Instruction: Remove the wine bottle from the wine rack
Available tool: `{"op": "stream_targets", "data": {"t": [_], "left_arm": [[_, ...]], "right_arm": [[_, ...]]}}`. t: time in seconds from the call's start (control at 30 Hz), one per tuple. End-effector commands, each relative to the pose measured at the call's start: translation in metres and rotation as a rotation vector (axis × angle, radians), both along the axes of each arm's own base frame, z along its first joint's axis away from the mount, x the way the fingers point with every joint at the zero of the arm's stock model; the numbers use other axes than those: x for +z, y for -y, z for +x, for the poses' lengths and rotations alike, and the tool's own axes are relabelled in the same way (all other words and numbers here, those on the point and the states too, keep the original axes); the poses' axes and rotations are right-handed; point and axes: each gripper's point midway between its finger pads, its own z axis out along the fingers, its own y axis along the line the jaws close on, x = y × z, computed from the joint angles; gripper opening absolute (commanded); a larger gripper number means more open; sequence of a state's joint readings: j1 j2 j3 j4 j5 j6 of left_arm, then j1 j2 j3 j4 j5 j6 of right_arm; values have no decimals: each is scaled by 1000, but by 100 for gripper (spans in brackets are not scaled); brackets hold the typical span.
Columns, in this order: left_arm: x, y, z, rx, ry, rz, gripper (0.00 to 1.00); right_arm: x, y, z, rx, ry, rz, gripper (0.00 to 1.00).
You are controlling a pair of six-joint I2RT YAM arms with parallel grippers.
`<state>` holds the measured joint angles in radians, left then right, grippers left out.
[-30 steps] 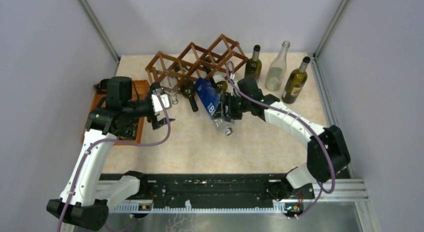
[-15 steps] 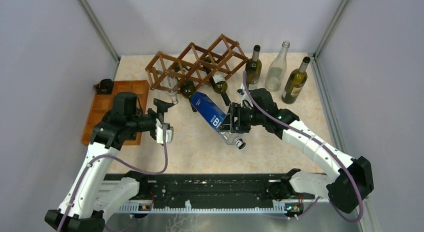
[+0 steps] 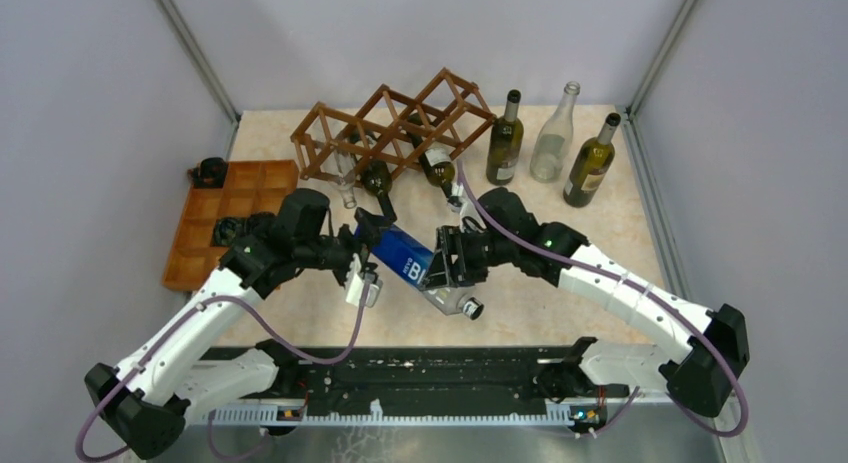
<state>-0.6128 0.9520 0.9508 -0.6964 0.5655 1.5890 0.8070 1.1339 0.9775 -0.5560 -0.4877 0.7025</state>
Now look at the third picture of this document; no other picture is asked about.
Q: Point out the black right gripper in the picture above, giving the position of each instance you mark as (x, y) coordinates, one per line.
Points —
(446, 272)

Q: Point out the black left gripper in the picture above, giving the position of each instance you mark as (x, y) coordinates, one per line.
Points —
(369, 224)

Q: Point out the blue square vodka bottle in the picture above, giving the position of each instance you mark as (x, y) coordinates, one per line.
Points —
(410, 259)

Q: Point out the dark green labelled wine bottle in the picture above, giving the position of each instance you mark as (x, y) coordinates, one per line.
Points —
(505, 142)

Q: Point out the clear glass wine bottle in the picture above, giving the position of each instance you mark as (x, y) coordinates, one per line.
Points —
(555, 138)

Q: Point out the olive green wine bottle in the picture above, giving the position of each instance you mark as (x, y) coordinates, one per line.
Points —
(591, 164)

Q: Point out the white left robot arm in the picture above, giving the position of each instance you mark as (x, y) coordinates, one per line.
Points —
(153, 394)

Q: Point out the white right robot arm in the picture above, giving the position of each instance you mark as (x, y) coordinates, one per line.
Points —
(694, 353)

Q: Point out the dark green lower wine bottle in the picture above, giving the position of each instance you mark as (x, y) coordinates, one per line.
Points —
(376, 180)

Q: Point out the small clear glass bottle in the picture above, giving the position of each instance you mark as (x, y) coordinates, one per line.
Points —
(342, 165)

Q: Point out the green white-labelled wine bottle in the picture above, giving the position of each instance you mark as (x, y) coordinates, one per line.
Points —
(440, 172)

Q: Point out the brown wooden wine rack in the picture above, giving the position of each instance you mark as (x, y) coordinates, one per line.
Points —
(394, 127)

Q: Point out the brown wooden compartment tray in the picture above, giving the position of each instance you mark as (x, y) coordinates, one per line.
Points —
(250, 187)

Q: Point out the black coiled item in tray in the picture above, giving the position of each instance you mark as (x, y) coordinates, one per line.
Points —
(227, 230)

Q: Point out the black object behind tray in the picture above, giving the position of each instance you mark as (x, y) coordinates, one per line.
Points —
(210, 173)

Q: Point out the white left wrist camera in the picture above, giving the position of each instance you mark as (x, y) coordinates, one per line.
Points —
(362, 286)

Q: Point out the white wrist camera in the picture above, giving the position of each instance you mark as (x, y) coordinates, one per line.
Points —
(460, 203)
(362, 286)

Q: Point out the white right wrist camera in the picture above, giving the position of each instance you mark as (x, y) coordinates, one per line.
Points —
(460, 203)

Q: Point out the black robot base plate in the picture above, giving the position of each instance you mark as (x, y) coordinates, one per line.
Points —
(438, 381)

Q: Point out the aluminium frame rail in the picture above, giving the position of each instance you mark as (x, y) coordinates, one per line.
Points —
(690, 116)

